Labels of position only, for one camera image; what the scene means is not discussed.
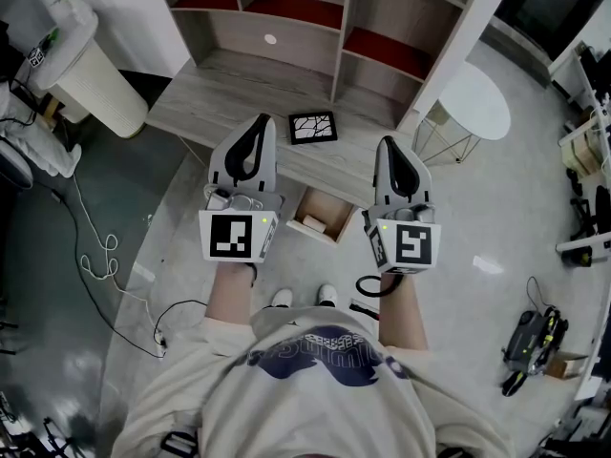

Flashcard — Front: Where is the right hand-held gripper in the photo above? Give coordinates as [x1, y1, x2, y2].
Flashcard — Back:
[361, 135, 443, 276]

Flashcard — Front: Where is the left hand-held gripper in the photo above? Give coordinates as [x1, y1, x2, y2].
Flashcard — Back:
[198, 113, 286, 263]

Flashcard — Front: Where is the wooden drawer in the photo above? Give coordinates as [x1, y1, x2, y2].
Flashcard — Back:
[285, 186, 357, 248]

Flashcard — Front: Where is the person's left forearm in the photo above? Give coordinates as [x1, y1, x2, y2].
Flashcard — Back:
[205, 260, 255, 326]

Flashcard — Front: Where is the person's right forearm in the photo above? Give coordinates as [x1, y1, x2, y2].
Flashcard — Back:
[377, 272, 429, 353]

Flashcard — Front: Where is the grey wooden desk with shelves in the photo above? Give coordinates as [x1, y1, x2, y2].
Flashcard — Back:
[145, 0, 479, 210]

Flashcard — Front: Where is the round white side table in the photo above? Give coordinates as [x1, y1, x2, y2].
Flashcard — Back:
[411, 60, 513, 167]

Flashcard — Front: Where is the black red tool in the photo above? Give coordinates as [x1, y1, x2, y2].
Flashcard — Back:
[348, 298, 381, 320]

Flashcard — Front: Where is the person's white right shoe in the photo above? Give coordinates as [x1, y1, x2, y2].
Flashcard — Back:
[316, 282, 339, 307]

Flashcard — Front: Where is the white office desk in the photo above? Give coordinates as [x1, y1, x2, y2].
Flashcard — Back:
[547, 40, 611, 400]

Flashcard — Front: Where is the black office chair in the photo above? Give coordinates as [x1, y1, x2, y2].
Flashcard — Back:
[566, 168, 611, 239]

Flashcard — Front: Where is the grey yellow tool bag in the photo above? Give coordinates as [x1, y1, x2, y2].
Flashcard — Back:
[499, 305, 570, 398]

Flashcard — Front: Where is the dark glass door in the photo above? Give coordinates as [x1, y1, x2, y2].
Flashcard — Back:
[493, 0, 603, 62]

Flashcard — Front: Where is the cream printed shirt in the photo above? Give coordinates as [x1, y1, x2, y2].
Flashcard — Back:
[110, 305, 517, 458]

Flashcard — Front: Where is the small cardboard box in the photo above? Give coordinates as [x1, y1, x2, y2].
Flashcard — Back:
[543, 350, 590, 381]

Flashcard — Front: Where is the black looped gripper cable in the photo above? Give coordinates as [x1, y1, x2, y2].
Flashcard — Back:
[355, 272, 408, 301]

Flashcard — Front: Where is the white ribbed pedestal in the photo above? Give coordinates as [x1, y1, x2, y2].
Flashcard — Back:
[28, 10, 150, 138]

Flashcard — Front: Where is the white floor cable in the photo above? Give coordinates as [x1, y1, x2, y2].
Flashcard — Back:
[71, 173, 166, 348]

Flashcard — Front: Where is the black floor cable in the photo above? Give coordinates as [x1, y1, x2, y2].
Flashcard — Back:
[27, 177, 209, 360]

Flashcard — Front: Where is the black strap buckle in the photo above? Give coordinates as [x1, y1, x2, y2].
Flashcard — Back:
[159, 428, 199, 455]

